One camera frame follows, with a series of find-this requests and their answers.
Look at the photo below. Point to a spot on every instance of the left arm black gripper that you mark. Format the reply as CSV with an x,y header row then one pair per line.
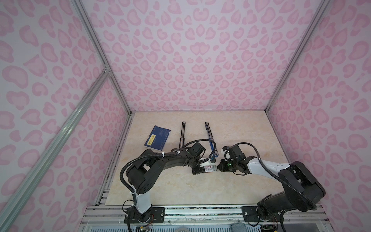
x,y
196,171

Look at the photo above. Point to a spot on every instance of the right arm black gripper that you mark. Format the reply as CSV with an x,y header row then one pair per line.
x,y
222,168

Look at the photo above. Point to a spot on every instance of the blue long stapler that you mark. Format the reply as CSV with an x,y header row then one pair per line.
x,y
215,153

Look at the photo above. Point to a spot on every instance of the red white staple box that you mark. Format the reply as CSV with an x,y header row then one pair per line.
x,y
205,162

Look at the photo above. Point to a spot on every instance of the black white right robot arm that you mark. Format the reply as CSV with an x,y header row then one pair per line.
x,y
302,191

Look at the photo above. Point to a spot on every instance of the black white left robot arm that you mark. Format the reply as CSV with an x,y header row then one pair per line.
x,y
140,175

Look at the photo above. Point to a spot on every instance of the dark blue booklet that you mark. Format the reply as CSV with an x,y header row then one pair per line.
x,y
157,138

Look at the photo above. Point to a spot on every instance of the grey cloth pad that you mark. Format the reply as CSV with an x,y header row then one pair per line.
x,y
238,227

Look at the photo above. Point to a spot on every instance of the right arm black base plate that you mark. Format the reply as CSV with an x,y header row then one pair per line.
x,y
253,214

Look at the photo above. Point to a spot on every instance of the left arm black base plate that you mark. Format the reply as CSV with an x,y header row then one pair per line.
x,y
153,215

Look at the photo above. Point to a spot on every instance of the aluminium front rail frame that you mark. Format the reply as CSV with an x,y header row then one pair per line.
x,y
202,218

